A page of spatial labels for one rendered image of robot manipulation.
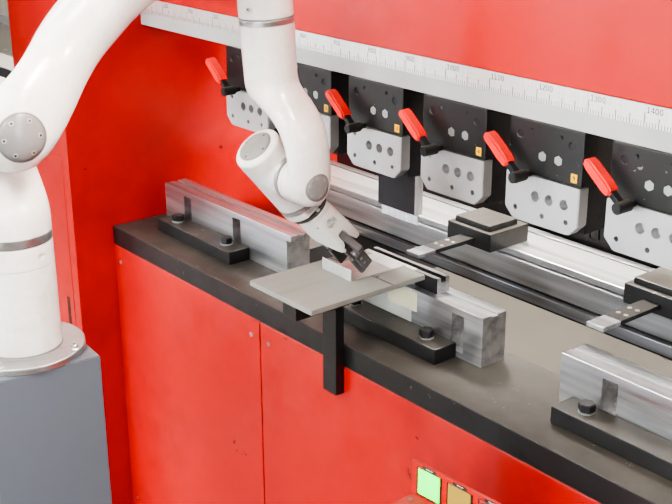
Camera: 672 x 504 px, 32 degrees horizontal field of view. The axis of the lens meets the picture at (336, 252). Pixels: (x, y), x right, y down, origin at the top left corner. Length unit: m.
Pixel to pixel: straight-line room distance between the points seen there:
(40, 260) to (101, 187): 1.01
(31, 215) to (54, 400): 0.29
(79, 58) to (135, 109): 1.05
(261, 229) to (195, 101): 0.50
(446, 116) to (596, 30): 0.35
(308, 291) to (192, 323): 0.59
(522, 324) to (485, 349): 2.38
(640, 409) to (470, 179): 0.46
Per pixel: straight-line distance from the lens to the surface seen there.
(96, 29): 1.74
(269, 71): 1.88
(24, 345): 1.82
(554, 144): 1.80
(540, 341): 4.29
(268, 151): 1.90
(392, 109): 2.06
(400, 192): 2.13
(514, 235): 2.32
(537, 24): 1.80
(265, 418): 2.43
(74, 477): 1.91
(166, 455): 2.88
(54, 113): 1.69
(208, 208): 2.64
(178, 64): 2.81
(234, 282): 2.42
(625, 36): 1.70
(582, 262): 2.26
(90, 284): 2.83
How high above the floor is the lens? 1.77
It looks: 20 degrees down
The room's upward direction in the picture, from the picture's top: straight up
